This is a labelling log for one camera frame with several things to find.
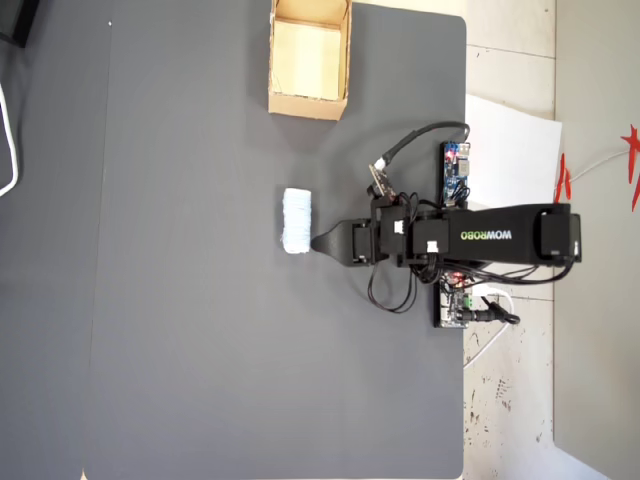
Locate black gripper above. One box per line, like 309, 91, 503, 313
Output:
309, 197, 410, 268

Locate open cardboard box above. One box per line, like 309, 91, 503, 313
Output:
267, 0, 354, 122

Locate black box-shaped object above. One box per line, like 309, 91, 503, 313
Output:
0, 0, 42, 50

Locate circuit board with green terminal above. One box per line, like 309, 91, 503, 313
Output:
431, 273, 477, 330

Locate blue circuit board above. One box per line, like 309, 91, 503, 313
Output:
439, 141, 473, 208

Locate white paper sheet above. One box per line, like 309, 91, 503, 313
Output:
464, 94, 564, 207

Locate thin black looped wires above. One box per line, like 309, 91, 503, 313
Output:
366, 257, 419, 315

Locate small camera circuit board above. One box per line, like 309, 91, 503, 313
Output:
366, 163, 397, 200

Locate thick black camera cable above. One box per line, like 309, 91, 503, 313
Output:
378, 121, 472, 170

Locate black power plug cable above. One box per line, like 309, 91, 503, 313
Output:
466, 296, 522, 327

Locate white cable at board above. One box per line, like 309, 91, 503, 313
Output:
462, 283, 517, 372

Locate thin white floor cable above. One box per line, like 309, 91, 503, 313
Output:
569, 149, 632, 185

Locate white curved frame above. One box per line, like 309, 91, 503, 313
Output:
0, 82, 22, 197

